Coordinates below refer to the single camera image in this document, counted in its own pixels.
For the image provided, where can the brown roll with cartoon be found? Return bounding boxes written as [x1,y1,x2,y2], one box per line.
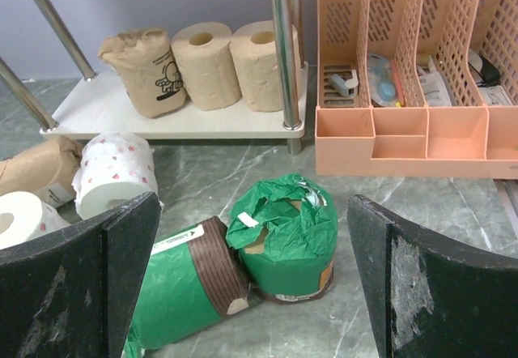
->
[98,27,187,118]

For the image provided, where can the grey white tape dispenser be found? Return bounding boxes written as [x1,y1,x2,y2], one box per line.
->
[328,69,359,99]

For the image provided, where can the tan unwrapped paper roll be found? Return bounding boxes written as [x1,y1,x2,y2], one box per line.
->
[229,20,283,112]
[171,22,242,111]

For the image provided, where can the white packets in organizer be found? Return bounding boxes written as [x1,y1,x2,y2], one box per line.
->
[417,55,452,107]

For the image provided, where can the black item in organizer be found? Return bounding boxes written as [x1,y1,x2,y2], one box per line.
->
[468,49,501,87]

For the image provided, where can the blue item in organizer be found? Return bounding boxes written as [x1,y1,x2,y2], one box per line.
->
[366,53,398,108]

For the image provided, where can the green paper roll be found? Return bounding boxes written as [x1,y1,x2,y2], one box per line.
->
[226,173,338,305]

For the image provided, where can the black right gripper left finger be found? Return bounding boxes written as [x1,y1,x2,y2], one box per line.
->
[1,192,161,357]

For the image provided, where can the orange plastic file organizer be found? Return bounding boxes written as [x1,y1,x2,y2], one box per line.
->
[315,0,517,180]

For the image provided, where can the white upright paper roll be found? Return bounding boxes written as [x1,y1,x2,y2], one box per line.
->
[0,191,70,249]

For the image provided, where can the white two-tier shelf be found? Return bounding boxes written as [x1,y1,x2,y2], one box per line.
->
[1,0,308,155]

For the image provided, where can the brown roll white label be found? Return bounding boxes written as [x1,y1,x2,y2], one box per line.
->
[1,136,83,208]

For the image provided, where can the white roll with red dots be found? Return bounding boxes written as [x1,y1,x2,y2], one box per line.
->
[72,132,159,219]

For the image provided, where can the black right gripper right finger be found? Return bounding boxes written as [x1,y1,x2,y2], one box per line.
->
[347,194,517,357]

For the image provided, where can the green wrapped roll brown band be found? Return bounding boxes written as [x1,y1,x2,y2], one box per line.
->
[123,216,250,357]

